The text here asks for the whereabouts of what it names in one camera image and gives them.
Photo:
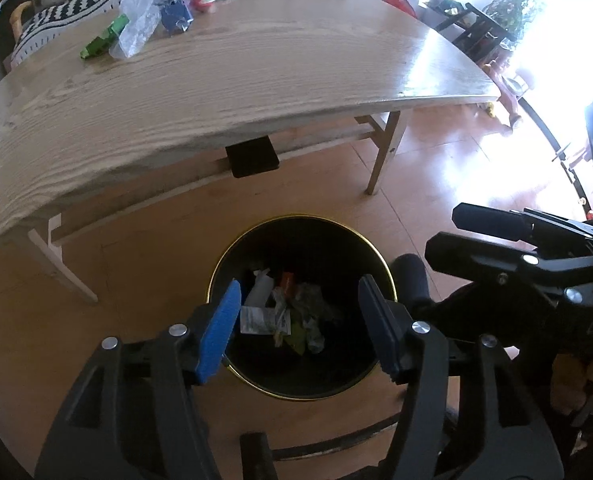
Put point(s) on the black wooden chair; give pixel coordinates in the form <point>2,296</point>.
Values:
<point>476,25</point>

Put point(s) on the person's right hand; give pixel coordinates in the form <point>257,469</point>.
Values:
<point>571,382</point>

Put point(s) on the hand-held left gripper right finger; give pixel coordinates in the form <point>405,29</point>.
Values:
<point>376,325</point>

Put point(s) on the blue white crumpled wrapper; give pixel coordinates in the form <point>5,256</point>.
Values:
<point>176,15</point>

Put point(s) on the black block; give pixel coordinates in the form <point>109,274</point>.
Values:
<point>251,157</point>

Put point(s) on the green snack bag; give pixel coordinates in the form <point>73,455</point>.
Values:
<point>296,340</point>

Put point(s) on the potted green plant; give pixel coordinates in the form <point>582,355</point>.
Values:
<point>519,5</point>

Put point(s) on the black white striped blanket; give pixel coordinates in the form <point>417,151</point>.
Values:
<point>66,5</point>

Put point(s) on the green wrapper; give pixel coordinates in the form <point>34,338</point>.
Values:
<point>101,40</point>

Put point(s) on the white tissue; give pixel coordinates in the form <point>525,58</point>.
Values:
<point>257,287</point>

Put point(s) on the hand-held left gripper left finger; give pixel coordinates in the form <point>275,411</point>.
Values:
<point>221,330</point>

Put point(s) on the black gold-rimmed trash bin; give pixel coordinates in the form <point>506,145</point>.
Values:
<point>361,360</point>

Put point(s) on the grey green medicine box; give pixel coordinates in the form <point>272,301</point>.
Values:
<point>264,320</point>

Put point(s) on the silver blister pack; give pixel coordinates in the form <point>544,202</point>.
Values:
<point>316,337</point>

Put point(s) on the wooden sofa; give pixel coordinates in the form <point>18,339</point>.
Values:
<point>19,17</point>

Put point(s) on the clear plastic bag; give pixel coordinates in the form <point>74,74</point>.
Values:
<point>136,20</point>

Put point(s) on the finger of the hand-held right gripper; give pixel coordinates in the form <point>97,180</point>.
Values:
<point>476,257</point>
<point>491,222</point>

